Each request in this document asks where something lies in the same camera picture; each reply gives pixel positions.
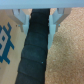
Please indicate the wooden drawer box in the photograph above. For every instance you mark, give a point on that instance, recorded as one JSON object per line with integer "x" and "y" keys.
{"x": 15, "y": 38}

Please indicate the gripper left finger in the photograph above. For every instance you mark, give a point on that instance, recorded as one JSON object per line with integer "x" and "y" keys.
{"x": 20, "y": 18}

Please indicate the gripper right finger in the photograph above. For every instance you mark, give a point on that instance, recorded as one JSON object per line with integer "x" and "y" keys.
{"x": 51, "y": 28}

